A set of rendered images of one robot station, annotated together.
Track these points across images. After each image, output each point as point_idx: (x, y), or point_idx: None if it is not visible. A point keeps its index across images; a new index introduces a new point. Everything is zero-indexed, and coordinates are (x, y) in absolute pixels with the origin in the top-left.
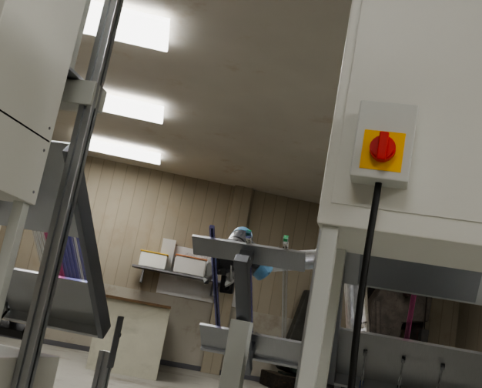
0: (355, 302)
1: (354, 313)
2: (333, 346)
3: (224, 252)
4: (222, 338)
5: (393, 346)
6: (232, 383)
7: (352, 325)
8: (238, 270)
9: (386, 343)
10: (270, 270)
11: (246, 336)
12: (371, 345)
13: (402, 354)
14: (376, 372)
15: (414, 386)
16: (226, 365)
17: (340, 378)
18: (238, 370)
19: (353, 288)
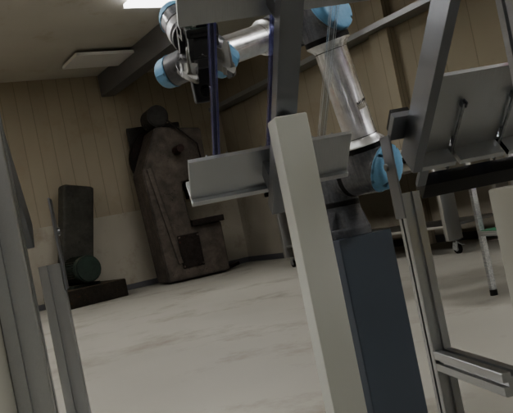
0: (344, 74)
1: (348, 91)
2: (431, 105)
3: (236, 4)
4: (226, 173)
5: (501, 79)
6: (315, 215)
7: (349, 108)
8: (287, 19)
9: (493, 77)
10: (239, 56)
11: (310, 136)
12: (471, 88)
13: (510, 87)
14: (471, 130)
15: None
16: (297, 191)
17: (425, 159)
18: (317, 192)
19: (337, 56)
